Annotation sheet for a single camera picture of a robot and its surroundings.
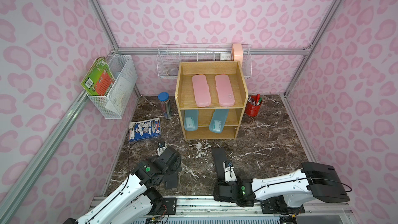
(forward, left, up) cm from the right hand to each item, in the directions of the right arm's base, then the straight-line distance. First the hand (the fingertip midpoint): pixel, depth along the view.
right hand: (220, 182), depth 79 cm
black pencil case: (0, +25, +2) cm, 25 cm away
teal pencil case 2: (+25, +1, +17) cm, 30 cm away
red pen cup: (+46, -23, +7) cm, 52 cm away
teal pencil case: (+27, +16, +17) cm, 35 cm away
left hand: (+6, +24, +9) cm, 27 cm away
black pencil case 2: (+14, 0, -3) cm, 15 cm away
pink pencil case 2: (+36, -2, +29) cm, 46 cm away
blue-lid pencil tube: (+42, +33, +18) cm, 57 cm away
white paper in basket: (+36, +54, +27) cm, 70 cm away
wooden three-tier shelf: (+30, +5, +31) cm, 43 cm away
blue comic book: (+29, +49, +2) cm, 57 cm away
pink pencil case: (+32, +9, +31) cm, 45 cm away
